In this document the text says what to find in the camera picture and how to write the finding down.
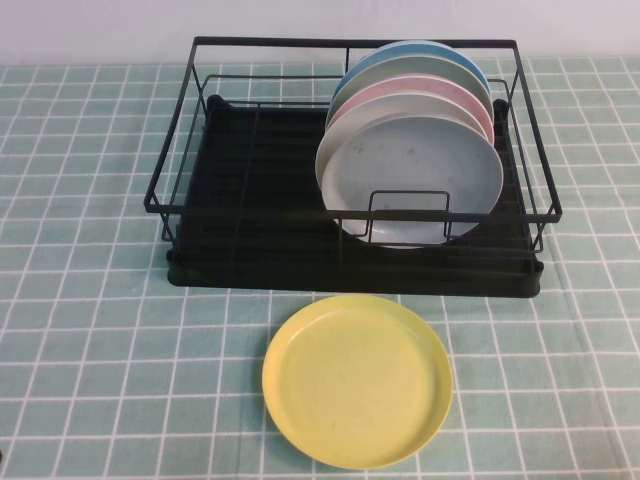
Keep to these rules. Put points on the grey-blue plate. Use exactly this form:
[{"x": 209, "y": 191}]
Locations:
[{"x": 415, "y": 165}]

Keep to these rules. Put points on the yellow plate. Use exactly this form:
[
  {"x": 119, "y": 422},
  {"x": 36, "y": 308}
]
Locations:
[{"x": 357, "y": 385}]

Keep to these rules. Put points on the whitish mint plate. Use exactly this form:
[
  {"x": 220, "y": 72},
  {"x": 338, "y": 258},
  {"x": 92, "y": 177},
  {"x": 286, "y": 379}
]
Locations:
[{"x": 395, "y": 107}]

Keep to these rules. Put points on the pink plate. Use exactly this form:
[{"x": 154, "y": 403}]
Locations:
[{"x": 415, "y": 90}]

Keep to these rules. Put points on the pale green plate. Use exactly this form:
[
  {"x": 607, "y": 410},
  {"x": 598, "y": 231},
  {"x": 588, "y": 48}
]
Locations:
[{"x": 425, "y": 67}]

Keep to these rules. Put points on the blue plate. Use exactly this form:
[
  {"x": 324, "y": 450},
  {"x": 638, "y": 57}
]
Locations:
[{"x": 450, "y": 52}]

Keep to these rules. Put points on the black plastic drip tray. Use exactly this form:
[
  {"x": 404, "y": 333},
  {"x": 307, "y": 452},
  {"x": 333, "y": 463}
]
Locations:
[{"x": 260, "y": 200}]

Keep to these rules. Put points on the green checked tablecloth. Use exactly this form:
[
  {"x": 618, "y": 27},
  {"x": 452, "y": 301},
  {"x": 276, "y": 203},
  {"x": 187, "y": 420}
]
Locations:
[{"x": 90, "y": 350}]

